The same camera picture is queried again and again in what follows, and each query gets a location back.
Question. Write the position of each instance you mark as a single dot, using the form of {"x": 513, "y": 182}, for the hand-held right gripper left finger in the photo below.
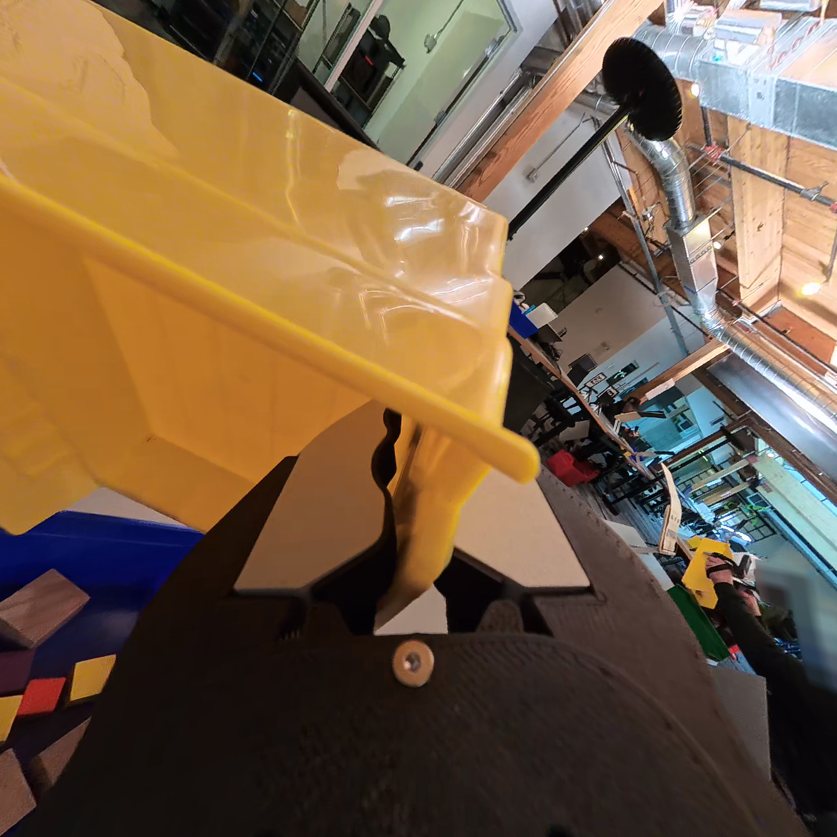
{"x": 314, "y": 523}

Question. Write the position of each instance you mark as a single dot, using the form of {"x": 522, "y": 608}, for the silver ventilation duct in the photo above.
{"x": 680, "y": 189}

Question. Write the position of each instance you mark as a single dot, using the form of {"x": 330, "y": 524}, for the small yellow bin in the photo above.
{"x": 703, "y": 569}

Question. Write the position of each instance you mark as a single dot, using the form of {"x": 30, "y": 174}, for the black round disc on pole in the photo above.
{"x": 644, "y": 85}

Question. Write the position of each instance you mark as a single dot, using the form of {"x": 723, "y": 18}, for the red bag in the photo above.
{"x": 570, "y": 467}

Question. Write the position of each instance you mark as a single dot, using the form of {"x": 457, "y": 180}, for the small blue bin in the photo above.
{"x": 518, "y": 324}

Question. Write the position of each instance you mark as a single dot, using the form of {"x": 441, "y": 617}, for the neighbouring wooden board stand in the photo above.
{"x": 670, "y": 516}

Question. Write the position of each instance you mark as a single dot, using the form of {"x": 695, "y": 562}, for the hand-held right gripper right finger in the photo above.
{"x": 523, "y": 543}

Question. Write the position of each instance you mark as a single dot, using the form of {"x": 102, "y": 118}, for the yellow plastic box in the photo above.
{"x": 229, "y": 294}

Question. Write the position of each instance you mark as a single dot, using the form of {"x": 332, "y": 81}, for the blue plastic box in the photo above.
{"x": 118, "y": 556}

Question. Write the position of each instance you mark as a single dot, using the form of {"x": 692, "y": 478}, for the long wooden desk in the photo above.
{"x": 588, "y": 405}

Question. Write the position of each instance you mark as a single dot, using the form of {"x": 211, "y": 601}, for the pile of coloured wooden cubes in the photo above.
{"x": 39, "y": 608}

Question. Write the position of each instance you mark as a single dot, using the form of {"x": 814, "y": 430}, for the green bin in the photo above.
{"x": 699, "y": 628}

